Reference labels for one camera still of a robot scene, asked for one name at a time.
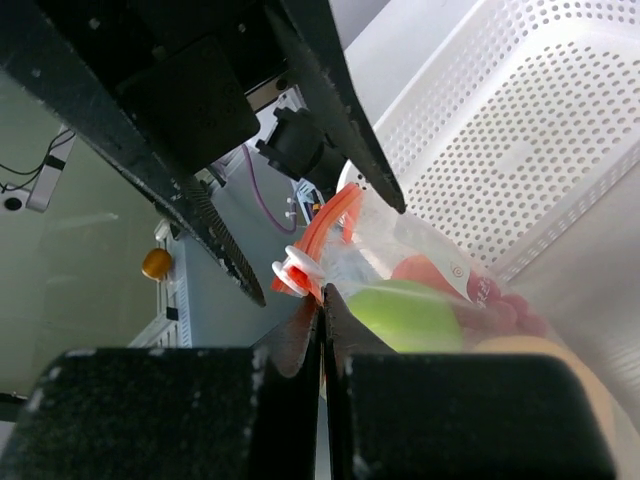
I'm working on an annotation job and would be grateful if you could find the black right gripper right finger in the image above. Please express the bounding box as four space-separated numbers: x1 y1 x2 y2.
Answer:
323 286 615 479

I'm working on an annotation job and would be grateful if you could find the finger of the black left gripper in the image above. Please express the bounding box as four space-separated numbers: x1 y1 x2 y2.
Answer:
264 1 406 214
1 1 266 307

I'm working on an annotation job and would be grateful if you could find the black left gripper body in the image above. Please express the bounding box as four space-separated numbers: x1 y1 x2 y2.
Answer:
44 1 286 173

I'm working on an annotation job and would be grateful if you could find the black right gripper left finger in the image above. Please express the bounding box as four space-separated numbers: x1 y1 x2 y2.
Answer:
1 300 320 479

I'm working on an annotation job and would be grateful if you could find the green apple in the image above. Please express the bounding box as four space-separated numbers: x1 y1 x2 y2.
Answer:
346 279 464 353

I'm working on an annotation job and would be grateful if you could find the clear orange zip bag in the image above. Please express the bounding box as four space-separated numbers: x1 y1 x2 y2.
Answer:
271 183 639 479

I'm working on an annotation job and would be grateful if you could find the red grape bunch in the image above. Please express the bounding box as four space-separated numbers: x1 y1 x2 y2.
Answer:
454 277 549 338

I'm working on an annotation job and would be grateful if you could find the orange peach with leaf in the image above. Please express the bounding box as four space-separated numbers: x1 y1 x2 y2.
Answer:
473 335 617 448

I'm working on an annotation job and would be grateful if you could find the pink peach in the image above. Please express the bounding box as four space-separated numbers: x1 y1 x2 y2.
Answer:
391 255 472 300

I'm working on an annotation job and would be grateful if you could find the small orange round object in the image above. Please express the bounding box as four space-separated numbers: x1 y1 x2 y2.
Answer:
141 248 173 281

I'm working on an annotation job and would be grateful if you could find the white perforated plastic basket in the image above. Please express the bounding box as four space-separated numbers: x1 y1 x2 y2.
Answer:
337 0 640 286

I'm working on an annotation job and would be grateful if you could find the white slotted cable duct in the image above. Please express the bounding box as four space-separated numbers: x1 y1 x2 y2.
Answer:
128 220 192 349

